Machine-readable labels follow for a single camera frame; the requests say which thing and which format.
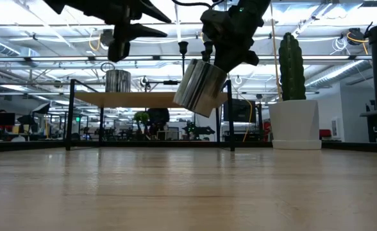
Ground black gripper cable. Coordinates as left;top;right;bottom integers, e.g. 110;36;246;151
171;0;226;9

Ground wooden shelf with black legs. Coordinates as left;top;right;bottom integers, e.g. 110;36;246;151
65;78;237;152

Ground yellow hanging cable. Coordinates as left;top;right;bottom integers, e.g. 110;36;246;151
269;1;282;101

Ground glass candle jar with label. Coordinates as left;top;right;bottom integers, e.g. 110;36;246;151
104;69;132;94
173;58;228;119

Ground black display screen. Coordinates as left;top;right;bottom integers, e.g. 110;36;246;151
222;98;257;124

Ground ceiling cable reel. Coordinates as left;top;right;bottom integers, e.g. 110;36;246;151
347;28;369;55

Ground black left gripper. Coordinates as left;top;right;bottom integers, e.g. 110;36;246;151
85;0;172;64

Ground green cactus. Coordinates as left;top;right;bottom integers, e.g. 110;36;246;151
278;31;308;102

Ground white plant pot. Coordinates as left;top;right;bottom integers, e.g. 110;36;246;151
268;99;324;151

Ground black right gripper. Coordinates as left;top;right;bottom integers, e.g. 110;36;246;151
200;8;262;73

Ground black background monitor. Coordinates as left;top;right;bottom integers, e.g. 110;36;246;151
0;112;16;126

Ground green background plant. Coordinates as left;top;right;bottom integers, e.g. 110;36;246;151
133;110;149;131

